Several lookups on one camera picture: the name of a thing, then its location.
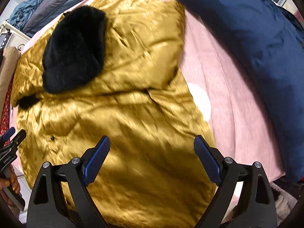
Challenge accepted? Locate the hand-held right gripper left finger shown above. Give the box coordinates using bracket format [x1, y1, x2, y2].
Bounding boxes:
[27, 135, 124, 228]

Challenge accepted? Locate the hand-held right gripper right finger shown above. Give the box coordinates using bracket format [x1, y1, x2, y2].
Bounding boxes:
[194, 135, 278, 228]

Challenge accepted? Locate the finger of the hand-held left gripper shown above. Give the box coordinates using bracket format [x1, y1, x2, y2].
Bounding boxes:
[0, 129, 27, 151]
[0, 127, 16, 144]

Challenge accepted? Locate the gold jacket with black fur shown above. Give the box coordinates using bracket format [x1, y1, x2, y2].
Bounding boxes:
[11, 0, 217, 228]

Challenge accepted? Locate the person's left hand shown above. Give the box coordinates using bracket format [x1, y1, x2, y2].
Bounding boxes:
[0, 165, 20, 207]

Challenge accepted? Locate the red patterned cloth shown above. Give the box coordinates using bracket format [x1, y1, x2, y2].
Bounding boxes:
[0, 81, 13, 139]

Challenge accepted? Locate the pink polka dot blanket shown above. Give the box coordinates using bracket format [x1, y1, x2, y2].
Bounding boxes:
[14, 0, 285, 224]

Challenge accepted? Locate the beige folded garment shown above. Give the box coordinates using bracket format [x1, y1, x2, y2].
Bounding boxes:
[0, 46, 21, 111]

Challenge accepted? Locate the white machine with screen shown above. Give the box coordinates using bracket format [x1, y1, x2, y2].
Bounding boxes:
[0, 20, 32, 54]

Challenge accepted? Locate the navy blue folded garment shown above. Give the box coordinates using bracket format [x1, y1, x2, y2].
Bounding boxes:
[163, 0, 304, 184]

